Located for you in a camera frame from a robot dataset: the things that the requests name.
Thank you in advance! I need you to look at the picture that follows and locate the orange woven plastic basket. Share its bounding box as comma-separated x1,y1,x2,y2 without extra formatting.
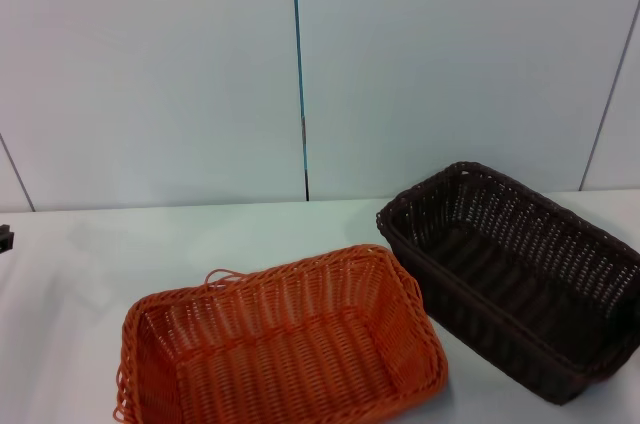
110,243,450,424

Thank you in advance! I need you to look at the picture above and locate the dark brown woven basket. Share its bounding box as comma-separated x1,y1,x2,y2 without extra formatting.
375,160,640,406

